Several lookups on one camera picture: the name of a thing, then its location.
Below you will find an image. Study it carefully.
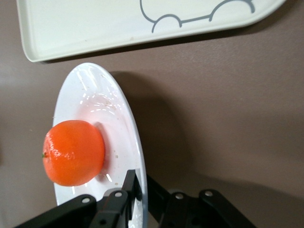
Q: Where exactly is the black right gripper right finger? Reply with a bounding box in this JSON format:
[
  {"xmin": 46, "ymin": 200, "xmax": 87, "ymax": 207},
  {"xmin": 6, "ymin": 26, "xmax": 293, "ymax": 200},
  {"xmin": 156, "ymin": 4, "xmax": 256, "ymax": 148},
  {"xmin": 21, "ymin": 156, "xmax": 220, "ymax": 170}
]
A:
[{"xmin": 144, "ymin": 173, "xmax": 258, "ymax": 228}]

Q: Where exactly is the cream tray with bear print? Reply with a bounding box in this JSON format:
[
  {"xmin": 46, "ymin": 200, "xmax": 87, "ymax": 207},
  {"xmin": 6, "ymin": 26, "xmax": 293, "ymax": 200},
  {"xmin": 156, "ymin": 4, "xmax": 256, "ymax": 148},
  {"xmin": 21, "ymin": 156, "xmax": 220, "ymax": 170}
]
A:
[{"xmin": 15, "ymin": 0, "xmax": 288, "ymax": 63}]

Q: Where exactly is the white round plate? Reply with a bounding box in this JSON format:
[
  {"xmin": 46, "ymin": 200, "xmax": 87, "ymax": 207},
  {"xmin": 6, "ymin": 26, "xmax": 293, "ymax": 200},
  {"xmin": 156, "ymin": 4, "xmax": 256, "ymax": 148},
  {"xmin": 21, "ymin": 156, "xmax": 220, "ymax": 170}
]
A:
[{"xmin": 51, "ymin": 62, "xmax": 148, "ymax": 228}]

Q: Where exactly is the orange fruit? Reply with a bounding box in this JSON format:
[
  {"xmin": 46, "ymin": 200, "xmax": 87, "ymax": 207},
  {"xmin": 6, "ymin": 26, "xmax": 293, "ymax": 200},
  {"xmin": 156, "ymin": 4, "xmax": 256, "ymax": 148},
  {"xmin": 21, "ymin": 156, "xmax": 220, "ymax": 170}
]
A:
[{"xmin": 42, "ymin": 120, "xmax": 106, "ymax": 187}]

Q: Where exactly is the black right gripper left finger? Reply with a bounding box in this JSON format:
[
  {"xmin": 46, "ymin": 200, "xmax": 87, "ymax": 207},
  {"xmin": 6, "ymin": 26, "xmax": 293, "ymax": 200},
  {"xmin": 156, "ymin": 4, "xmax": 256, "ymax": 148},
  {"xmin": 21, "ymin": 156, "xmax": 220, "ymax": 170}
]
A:
[{"xmin": 14, "ymin": 170, "xmax": 143, "ymax": 228}]

